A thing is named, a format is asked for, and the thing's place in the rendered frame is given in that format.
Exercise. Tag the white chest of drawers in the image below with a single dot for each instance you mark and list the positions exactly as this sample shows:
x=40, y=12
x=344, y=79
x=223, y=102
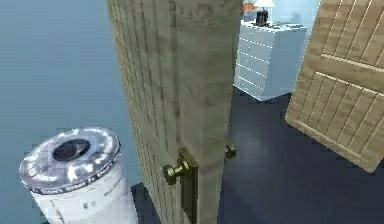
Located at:
x=266, y=56

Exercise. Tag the orange box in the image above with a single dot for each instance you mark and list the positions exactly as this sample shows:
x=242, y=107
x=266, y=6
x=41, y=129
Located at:
x=248, y=8

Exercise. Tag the light wooden slatted door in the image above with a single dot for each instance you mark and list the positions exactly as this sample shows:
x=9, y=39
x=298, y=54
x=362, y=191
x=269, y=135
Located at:
x=343, y=83

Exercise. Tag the white shade table lamp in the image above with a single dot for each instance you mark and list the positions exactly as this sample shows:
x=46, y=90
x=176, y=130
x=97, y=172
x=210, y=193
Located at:
x=263, y=13

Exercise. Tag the light wooden room door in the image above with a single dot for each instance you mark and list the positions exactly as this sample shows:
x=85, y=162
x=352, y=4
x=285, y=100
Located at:
x=193, y=83

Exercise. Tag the white round trash bin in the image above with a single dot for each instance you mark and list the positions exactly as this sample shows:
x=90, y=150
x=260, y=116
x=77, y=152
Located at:
x=80, y=180

